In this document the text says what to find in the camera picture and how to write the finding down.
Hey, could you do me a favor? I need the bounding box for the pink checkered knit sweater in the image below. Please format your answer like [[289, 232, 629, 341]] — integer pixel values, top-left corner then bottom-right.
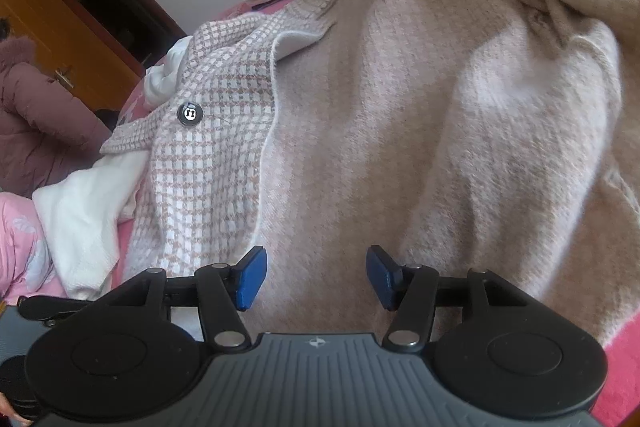
[[98, 0, 632, 348]]

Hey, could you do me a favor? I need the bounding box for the white fluffy garment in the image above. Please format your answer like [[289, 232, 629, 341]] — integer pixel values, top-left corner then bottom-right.
[[32, 37, 202, 299]]

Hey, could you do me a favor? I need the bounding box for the pink floral bed blanket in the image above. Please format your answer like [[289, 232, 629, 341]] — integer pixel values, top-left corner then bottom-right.
[[0, 0, 640, 427]]

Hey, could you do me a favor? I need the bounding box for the person in maroon coat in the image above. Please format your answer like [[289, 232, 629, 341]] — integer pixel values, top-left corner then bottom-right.
[[0, 17, 111, 197]]

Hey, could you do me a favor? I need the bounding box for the orange wooden door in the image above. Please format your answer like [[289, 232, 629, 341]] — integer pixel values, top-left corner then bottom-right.
[[1, 0, 139, 110]]

